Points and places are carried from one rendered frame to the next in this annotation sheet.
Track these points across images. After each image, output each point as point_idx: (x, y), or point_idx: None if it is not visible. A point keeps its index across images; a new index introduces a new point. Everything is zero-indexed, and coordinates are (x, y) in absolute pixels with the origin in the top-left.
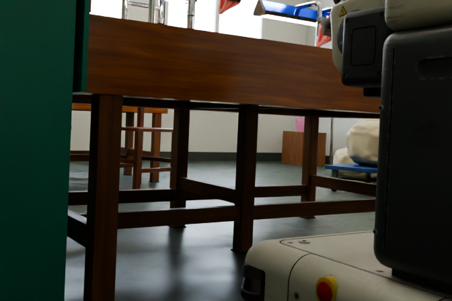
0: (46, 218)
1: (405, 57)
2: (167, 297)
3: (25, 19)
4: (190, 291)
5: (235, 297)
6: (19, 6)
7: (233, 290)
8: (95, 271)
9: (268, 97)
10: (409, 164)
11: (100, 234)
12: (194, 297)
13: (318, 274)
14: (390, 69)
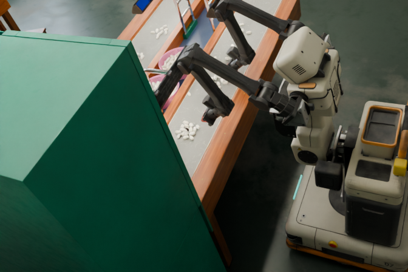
0: (218, 268)
1: (357, 204)
2: (220, 218)
3: (195, 240)
4: (221, 206)
5: (241, 198)
6: (192, 240)
7: (235, 192)
8: (224, 255)
9: (241, 144)
10: (360, 223)
11: (222, 246)
12: (228, 210)
13: (327, 240)
14: (351, 205)
